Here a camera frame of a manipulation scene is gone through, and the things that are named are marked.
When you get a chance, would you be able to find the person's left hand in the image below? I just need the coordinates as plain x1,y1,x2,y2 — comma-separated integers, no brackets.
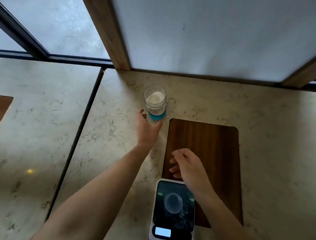
135,109,163,150

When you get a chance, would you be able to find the person's right hand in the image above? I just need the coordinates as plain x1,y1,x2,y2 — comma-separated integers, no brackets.
169,148,214,198

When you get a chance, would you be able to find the glass jar with blue base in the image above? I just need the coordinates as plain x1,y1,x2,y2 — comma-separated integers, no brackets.
144,85,167,122

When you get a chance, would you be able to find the person's left forearm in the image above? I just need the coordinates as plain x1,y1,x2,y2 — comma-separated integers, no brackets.
29,143,151,240

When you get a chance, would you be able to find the person's right forearm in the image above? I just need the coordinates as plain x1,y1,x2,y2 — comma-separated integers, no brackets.
195,189,252,240

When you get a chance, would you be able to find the dark wooden inlay board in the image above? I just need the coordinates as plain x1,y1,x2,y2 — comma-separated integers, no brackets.
162,118,244,228
0,96,14,122

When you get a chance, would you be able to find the white digital kitchen scale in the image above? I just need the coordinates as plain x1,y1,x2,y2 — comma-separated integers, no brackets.
149,178,197,240

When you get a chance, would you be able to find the wooden pillar trim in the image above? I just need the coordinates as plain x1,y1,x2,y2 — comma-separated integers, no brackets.
83,0,131,71
281,57,316,88

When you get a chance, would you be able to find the black window frame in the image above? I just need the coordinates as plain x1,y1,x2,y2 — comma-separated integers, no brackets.
0,4,114,69
302,81,316,92

